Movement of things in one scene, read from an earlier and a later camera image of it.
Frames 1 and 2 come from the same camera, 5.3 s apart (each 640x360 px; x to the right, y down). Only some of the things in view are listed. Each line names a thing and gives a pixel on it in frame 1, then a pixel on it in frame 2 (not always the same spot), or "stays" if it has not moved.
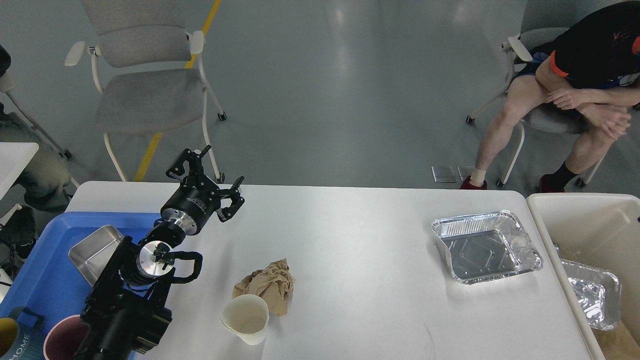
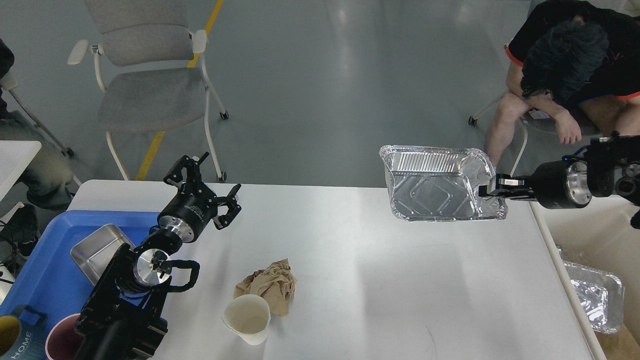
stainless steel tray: [91, 255] stays
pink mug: [65, 337] stays
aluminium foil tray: [484, 247] -> [434, 183]
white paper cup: [246, 315] stays
